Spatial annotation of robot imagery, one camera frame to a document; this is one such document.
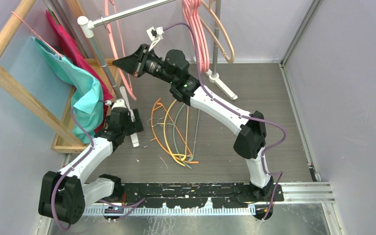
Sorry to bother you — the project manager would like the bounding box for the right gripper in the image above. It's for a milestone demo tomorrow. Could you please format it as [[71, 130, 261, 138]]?
[[112, 45, 176, 86]]

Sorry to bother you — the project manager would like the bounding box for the thin pink wire hanger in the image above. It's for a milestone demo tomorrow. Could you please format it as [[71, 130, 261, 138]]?
[[104, 0, 137, 101]]

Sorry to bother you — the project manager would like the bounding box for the green plastic hanger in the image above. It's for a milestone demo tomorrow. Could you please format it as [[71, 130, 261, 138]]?
[[172, 104, 200, 169]]

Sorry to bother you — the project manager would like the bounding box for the yellow plastic hanger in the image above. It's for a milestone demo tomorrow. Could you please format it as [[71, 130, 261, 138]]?
[[163, 100, 197, 167]]

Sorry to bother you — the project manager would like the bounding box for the beige plastic hanger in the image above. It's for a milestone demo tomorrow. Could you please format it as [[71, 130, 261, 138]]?
[[200, 0, 235, 64]]

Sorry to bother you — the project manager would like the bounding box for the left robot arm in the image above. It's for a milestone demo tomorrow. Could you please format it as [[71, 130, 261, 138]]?
[[38, 106, 136, 225]]

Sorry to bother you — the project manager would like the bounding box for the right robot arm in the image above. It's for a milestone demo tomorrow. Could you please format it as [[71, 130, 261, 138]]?
[[112, 44, 272, 201]]

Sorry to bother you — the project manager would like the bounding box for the teal cloth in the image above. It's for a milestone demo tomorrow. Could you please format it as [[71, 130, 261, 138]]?
[[32, 37, 104, 144]]

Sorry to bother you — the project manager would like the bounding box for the white garment rack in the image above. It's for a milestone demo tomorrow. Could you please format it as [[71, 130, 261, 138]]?
[[77, 0, 238, 148]]

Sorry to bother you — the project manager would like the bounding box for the pink red cloth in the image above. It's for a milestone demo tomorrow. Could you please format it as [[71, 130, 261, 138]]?
[[46, 9, 113, 132]]

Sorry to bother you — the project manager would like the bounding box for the wooden drying rack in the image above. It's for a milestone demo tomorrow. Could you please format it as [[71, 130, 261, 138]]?
[[0, 0, 125, 154]]

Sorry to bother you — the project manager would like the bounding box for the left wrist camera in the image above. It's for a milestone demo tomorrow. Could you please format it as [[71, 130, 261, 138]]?
[[111, 98, 128, 110]]

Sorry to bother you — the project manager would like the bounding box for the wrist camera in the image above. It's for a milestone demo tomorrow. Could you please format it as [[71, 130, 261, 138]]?
[[111, 98, 128, 110], [146, 27, 164, 51]]

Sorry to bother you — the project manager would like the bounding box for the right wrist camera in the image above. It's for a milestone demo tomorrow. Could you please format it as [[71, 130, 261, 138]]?
[[146, 27, 164, 51]]

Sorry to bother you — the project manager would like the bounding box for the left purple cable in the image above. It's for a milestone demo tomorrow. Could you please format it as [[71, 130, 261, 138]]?
[[50, 98, 146, 232]]

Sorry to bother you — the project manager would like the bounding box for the purple cable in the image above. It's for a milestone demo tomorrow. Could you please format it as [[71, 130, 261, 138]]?
[[50, 98, 146, 232], [162, 23, 287, 221]]

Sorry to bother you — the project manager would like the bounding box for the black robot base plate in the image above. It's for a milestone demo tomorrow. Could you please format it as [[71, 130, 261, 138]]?
[[101, 183, 284, 220]]

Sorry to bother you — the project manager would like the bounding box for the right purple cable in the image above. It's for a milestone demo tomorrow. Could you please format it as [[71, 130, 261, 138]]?
[[162, 23, 287, 221]]

